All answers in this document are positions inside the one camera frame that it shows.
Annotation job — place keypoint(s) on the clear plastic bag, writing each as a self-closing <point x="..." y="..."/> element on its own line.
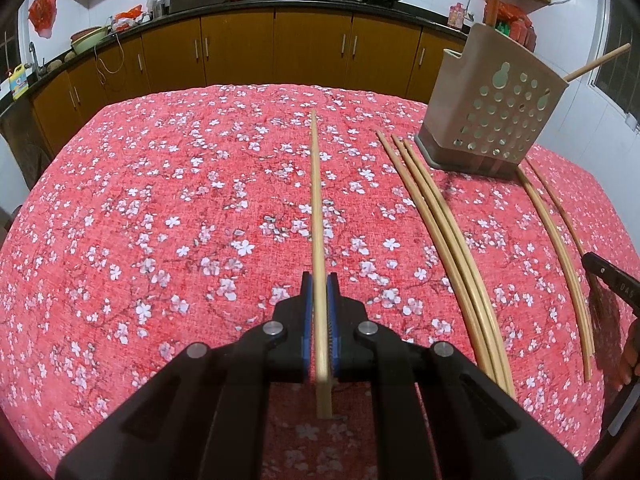
<point x="159" y="0"/>

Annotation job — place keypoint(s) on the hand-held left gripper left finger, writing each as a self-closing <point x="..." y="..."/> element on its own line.
<point x="306" y="330"/>

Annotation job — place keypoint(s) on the red floral tablecloth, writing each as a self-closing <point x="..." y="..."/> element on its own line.
<point x="175" y="210"/>

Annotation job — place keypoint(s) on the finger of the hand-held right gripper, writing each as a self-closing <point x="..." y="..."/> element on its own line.
<point x="616" y="281"/>

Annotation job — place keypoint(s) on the green and pink basin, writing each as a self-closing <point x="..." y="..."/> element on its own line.
<point x="90" y="39"/>

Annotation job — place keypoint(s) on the yellow detergent bottle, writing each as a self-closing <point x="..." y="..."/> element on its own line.
<point x="19" y="82"/>

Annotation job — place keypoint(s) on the window with grille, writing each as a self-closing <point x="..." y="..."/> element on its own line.
<point x="620" y="50"/>

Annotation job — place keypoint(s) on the pink bottle on counter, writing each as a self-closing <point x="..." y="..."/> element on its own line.
<point x="456" y="15"/>

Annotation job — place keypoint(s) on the beige perforated chopstick holder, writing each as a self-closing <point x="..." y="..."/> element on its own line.
<point x="500" y="110"/>

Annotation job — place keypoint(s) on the metal faucet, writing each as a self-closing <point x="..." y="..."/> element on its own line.
<point x="34" y="57"/>

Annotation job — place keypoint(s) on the red packages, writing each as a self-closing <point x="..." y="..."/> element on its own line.
<point x="515" y="22"/>

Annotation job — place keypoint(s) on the red and white plastic bag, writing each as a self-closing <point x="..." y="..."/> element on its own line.
<point x="127" y="19"/>

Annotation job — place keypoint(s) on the person's right hand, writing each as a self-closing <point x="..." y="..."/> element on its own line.
<point x="628" y="360"/>

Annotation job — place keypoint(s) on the red bag on wall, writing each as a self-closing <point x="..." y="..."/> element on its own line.
<point x="42" y="12"/>

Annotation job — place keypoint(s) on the wooden kitchen base cabinets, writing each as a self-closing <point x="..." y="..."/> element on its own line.
<point x="240" y="50"/>

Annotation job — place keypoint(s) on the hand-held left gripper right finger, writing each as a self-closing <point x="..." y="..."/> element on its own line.
<point x="334" y="330"/>

